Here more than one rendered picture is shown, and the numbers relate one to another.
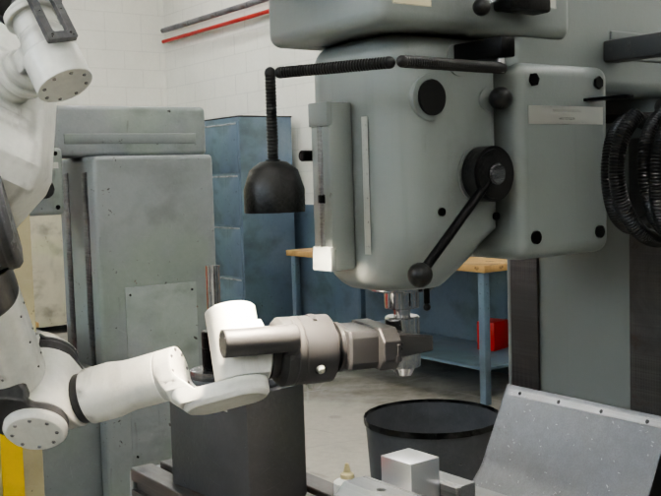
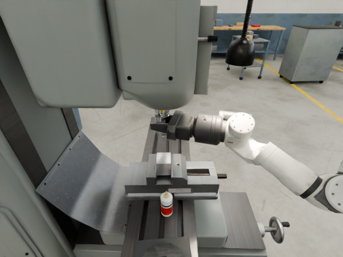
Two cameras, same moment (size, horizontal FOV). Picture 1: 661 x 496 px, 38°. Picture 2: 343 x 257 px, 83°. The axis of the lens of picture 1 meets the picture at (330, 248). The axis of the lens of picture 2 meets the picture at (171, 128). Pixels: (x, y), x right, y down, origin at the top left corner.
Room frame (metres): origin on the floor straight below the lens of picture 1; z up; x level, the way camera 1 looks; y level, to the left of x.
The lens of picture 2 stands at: (1.67, 0.25, 1.56)
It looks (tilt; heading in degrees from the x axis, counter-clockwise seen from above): 34 degrees down; 217
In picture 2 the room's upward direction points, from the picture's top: straight up
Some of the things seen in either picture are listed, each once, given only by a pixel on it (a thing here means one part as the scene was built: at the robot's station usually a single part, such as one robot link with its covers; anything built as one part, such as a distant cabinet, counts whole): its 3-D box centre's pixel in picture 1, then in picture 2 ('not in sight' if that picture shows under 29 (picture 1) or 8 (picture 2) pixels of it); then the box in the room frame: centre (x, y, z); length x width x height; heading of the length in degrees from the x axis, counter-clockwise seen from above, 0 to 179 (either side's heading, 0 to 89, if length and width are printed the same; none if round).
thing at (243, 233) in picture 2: not in sight; (170, 247); (1.26, -0.07, 0.44); 0.80 x 0.30 x 0.60; 126
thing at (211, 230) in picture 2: not in sight; (165, 207); (1.28, -0.09, 0.79); 0.50 x 0.35 x 0.12; 126
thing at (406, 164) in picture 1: (401, 164); (158, 43); (1.28, -0.10, 1.47); 0.21 x 0.19 x 0.32; 36
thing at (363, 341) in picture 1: (339, 348); (190, 127); (1.24, -0.01, 1.23); 0.13 x 0.12 x 0.10; 22
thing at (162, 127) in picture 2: not in sight; (159, 128); (1.31, -0.08, 1.23); 0.06 x 0.02 x 0.03; 112
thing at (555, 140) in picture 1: (503, 162); (82, 42); (1.39, -0.25, 1.47); 0.24 x 0.19 x 0.26; 36
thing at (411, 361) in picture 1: (402, 343); (162, 124); (1.28, -0.09, 1.23); 0.05 x 0.05 x 0.06
